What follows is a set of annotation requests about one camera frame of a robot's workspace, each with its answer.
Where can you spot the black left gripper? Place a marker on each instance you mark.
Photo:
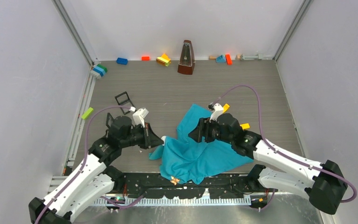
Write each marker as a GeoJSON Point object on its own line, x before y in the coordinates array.
{"type": "Point", "coordinates": [150, 139]}

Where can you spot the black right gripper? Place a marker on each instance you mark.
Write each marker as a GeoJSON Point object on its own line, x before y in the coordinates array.
{"type": "Point", "coordinates": [203, 129]}

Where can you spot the white round brooch backing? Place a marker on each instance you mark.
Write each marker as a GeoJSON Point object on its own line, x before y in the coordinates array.
{"type": "Point", "coordinates": [163, 138]}

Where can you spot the turquoise t-shirt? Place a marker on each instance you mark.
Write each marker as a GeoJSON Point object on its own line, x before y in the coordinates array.
{"type": "Point", "coordinates": [185, 160]}

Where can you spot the orange copper brooch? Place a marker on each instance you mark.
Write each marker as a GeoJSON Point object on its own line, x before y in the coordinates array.
{"type": "Point", "coordinates": [174, 180]}

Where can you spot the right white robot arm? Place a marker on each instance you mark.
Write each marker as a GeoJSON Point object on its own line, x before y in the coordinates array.
{"type": "Point", "coordinates": [322, 184]}

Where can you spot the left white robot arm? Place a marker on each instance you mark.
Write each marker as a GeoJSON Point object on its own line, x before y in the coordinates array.
{"type": "Point", "coordinates": [95, 176]}

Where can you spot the open black box blue brooch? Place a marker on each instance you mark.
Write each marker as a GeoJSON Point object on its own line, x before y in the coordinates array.
{"type": "Point", "coordinates": [109, 120]}

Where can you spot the orange yellow small block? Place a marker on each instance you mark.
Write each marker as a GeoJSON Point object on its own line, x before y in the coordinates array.
{"type": "Point", "coordinates": [226, 107]}

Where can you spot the yellow rectangular block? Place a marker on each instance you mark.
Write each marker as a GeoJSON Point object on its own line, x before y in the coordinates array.
{"type": "Point", "coordinates": [245, 126]}

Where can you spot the open black empty box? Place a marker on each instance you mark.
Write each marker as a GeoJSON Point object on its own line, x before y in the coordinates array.
{"type": "Point", "coordinates": [124, 100]}

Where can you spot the brown wooden metronome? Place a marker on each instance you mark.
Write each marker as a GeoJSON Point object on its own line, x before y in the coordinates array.
{"type": "Point", "coordinates": [186, 61]}

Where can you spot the lime green block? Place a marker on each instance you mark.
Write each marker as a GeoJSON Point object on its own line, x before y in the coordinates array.
{"type": "Point", "coordinates": [87, 113]}

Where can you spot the blue triangular block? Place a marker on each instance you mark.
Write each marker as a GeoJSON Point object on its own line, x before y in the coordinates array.
{"type": "Point", "coordinates": [221, 59]}

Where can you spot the orange red upright block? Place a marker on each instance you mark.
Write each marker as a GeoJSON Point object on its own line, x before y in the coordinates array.
{"type": "Point", "coordinates": [228, 59]}

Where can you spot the yellow green block stack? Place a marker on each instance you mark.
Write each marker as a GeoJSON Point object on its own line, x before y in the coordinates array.
{"type": "Point", "coordinates": [163, 60]}

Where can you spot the small red block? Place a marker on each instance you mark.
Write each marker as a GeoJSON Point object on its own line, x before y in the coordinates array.
{"type": "Point", "coordinates": [145, 58]}

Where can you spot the grey metal clamp piece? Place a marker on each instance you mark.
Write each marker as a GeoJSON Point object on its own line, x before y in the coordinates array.
{"type": "Point", "coordinates": [250, 57]}

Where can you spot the blue toy brick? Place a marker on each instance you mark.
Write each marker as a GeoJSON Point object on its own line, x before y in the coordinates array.
{"type": "Point", "coordinates": [122, 61]}

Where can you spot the blue green white block stack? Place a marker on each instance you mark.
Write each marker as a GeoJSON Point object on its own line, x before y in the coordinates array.
{"type": "Point", "coordinates": [98, 71]}

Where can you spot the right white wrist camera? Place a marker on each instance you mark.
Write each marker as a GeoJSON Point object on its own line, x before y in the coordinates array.
{"type": "Point", "coordinates": [217, 110]}

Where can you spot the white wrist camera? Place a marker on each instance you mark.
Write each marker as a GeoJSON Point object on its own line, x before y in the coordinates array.
{"type": "Point", "coordinates": [217, 110]}
{"type": "Point", "coordinates": [139, 115]}

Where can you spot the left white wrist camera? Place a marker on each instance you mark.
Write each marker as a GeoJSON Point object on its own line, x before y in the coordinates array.
{"type": "Point", "coordinates": [139, 115]}

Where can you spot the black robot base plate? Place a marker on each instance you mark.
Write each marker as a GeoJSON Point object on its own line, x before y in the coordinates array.
{"type": "Point", "coordinates": [152, 189]}

